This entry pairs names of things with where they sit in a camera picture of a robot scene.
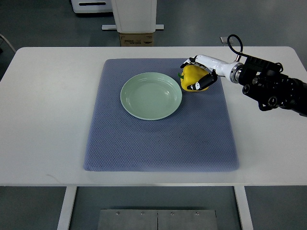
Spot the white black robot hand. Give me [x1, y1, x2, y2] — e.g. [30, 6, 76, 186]
[180, 55, 243, 92]

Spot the yellow bell pepper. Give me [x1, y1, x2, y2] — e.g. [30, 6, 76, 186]
[178, 65, 209, 92]

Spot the grey floor plate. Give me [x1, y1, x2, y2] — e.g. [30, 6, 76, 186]
[220, 36, 234, 46]

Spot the light green plate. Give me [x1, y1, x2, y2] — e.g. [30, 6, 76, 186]
[120, 72, 182, 120]

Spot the blue quilted mat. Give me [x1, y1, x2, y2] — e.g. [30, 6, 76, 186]
[83, 58, 239, 172]

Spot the cardboard box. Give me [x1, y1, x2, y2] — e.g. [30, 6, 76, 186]
[119, 33, 154, 47]

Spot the right white table leg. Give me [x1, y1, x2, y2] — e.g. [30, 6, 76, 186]
[234, 186, 254, 230]

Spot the white table leg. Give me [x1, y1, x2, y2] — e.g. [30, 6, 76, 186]
[57, 186, 77, 230]
[234, 186, 254, 230]

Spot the white cabinet with slot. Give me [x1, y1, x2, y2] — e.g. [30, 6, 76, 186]
[70, 0, 112, 13]

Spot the left white table leg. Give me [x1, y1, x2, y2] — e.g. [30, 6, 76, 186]
[57, 186, 77, 230]

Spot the white chair edge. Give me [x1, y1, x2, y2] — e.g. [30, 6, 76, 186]
[0, 34, 16, 53]

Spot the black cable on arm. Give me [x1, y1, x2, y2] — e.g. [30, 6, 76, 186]
[226, 34, 248, 59]

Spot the white pedestal base bar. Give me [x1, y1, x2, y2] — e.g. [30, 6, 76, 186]
[101, 24, 165, 31]

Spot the white pedestal column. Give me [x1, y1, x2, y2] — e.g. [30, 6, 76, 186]
[111, 0, 157, 34]

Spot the metal base plate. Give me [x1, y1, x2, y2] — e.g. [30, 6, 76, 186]
[98, 209, 218, 230]

